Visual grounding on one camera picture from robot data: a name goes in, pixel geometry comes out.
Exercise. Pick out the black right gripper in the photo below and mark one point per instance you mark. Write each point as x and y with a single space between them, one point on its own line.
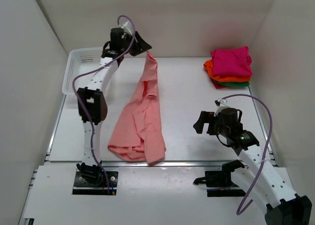
205 117

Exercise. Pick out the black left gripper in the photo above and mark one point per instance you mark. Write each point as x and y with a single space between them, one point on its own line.
141 46

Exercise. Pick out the salmon pink t-shirt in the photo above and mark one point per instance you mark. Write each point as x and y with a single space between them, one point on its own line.
137 135

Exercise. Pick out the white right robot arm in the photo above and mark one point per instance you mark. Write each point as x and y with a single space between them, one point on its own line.
279 202

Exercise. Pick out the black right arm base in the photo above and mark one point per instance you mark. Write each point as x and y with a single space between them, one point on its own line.
219 183

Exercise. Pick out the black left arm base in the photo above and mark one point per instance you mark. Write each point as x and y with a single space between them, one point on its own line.
91 180

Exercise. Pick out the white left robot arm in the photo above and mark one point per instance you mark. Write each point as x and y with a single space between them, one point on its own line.
92 105

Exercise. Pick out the red folded t-shirt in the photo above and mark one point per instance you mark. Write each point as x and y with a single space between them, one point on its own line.
217 85

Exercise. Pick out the green folded t-shirt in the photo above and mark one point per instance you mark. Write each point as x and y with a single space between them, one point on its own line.
233 84

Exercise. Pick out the orange folded t-shirt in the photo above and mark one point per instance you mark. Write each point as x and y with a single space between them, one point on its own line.
209 67

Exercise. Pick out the white plastic basket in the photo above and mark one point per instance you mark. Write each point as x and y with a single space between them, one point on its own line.
80 61

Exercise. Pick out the magenta folded t-shirt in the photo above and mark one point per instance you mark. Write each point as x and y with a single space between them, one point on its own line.
232 62

